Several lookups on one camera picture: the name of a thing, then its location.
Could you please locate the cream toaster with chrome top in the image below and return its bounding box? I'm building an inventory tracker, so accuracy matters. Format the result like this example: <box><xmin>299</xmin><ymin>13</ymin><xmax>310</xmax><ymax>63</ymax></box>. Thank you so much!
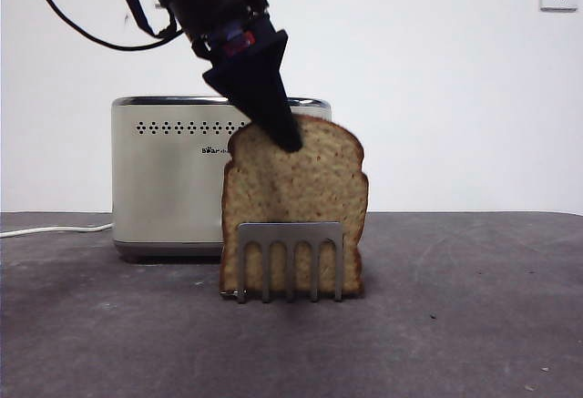
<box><xmin>111</xmin><ymin>96</ymin><xmax>332</xmax><ymax>262</ymax></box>

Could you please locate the white power cord with plug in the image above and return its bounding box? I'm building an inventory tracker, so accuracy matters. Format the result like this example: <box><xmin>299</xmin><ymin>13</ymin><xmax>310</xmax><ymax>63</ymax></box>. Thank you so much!
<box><xmin>0</xmin><ymin>222</ymin><xmax>114</xmax><ymax>239</ymax></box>

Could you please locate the brown bread slice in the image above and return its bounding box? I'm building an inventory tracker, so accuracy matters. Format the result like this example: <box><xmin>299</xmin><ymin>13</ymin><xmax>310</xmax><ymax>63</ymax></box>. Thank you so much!
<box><xmin>220</xmin><ymin>114</ymin><xmax>370</xmax><ymax>297</ymax></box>

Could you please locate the silver metal toast rack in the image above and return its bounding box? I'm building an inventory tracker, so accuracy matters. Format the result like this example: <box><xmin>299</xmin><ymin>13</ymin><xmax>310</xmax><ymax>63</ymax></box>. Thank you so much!
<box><xmin>220</xmin><ymin>221</ymin><xmax>343</xmax><ymax>304</ymax></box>

